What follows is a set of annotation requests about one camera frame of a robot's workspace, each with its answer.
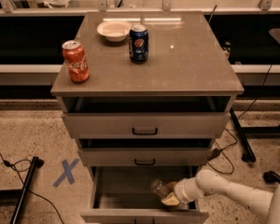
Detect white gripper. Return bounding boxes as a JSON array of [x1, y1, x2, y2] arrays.
[[161, 177, 199, 206]]

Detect clear plastic water bottle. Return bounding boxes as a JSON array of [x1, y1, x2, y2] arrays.
[[150, 179, 173, 199]]

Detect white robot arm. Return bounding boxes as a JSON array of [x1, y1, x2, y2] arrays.
[[160, 169, 280, 224]]

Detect bottom grey drawer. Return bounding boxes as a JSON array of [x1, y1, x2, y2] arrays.
[[81, 166, 208, 224]]

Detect grey drawer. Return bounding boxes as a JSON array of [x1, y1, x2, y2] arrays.
[[81, 166, 208, 224], [78, 139, 211, 166], [62, 96, 231, 140]]

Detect middle grey drawer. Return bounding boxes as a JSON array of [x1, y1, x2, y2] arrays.
[[78, 139, 211, 166]]

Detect grey drawer cabinet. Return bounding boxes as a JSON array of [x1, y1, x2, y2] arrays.
[[50, 10, 245, 224]]

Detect top grey drawer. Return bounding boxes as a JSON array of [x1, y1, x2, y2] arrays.
[[62, 96, 231, 140]]

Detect black stand leg right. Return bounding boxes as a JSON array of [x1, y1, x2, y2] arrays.
[[230, 109, 256, 162]]

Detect black stand leg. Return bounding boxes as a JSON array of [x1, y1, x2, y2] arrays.
[[9, 156, 44, 224], [230, 109, 256, 162]]

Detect black chair wheel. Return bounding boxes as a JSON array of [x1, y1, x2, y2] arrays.
[[263, 171, 280, 184]]

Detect blue tape cross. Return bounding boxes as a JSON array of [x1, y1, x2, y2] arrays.
[[53, 158, 79, 187]]

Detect black stand leg left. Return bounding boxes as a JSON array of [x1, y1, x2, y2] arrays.
[[9, 156, 44, 224]]

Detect blue pepsi can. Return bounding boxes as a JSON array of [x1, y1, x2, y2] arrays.
[[129, 24, 148, 63]]

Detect red cola can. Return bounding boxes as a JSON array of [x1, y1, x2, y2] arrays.
[[62, 40, 90, 83]]

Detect white bowl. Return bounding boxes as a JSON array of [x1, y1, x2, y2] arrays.
[[97, 21, 132, 42]]

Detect black floor cable right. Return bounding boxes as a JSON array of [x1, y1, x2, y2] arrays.
[[206, 64, 273, 175]]

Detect black floor cable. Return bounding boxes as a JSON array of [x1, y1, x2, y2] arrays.
[[0, 143, 65, 224], [206, 64, 273, 175]]

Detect black floor cable left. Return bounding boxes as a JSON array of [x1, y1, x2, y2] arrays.
[[0, 143, 65, 224]]

